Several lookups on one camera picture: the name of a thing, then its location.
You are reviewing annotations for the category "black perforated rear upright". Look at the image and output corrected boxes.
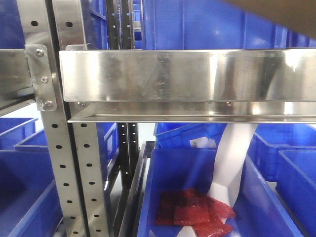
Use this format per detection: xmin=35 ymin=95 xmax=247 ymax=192
xmin=106 ymin=0 xmax=139 ymax=189

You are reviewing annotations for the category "blue bin lower right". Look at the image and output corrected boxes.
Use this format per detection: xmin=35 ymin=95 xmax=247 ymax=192
xmin=276 ymin=150 xmax=316 ymax=237

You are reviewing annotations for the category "left steel shelf beam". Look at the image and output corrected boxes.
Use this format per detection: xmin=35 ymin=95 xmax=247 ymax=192
xmin=0 ymin=49 xmax=34 ymax=110

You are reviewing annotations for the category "stainless steel shelf beam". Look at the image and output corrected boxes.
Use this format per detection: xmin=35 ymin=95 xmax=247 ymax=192
xmin=59 ymin=48 xmax=316 ymax=123

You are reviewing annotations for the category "steel joint bracket plate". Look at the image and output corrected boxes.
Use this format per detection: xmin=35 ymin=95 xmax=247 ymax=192
xmin=25 ymin=44 xmax=57 ymax=112

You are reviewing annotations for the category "blue bin lower left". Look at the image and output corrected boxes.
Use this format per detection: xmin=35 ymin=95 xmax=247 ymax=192
xmin=0 ymin=151 xmax=62 ymax=237

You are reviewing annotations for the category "perforated steel shelf upright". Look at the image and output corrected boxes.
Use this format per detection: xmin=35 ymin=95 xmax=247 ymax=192
xmin=17 ymin=0 xmax=88 ymax=237

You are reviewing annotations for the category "blue bin upper shelf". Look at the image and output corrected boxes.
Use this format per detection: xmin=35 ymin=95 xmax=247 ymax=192
xmin=141 ymin=0 xmax=316 ymax=50

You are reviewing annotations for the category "tall brown cardboard box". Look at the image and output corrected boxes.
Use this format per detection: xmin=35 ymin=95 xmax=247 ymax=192
xmin=228 ymin=0 xmax=316 ymax=39

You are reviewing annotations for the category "large blue bin centre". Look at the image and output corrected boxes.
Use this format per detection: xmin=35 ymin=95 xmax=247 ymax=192
xmin=137 ymin=148 xmax=302 ymax=237

